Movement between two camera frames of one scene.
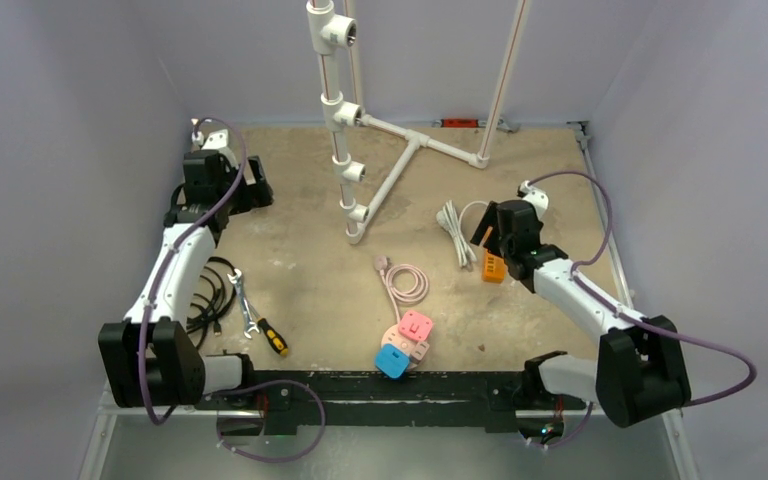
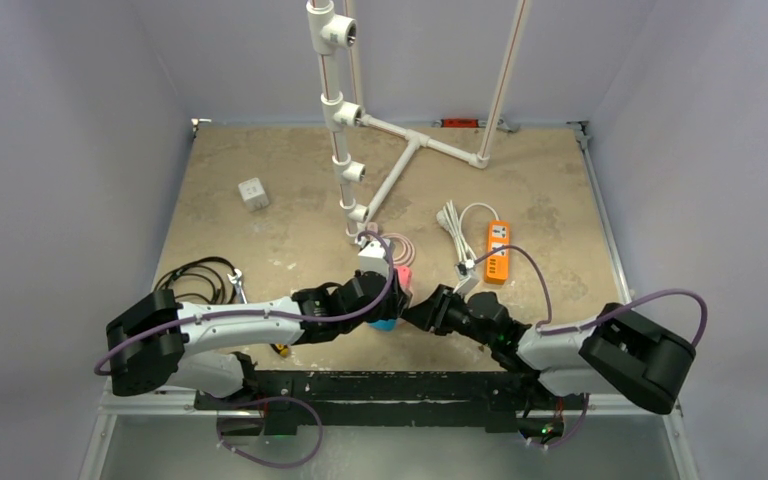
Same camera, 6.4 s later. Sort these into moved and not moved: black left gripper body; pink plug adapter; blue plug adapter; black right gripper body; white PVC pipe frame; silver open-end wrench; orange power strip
Moved: black left gripper body; black right gripper body; blue plug adapter; pink plug adapter
Not moved: silver open-end wrench; orange power strip; white PVC pipe frame
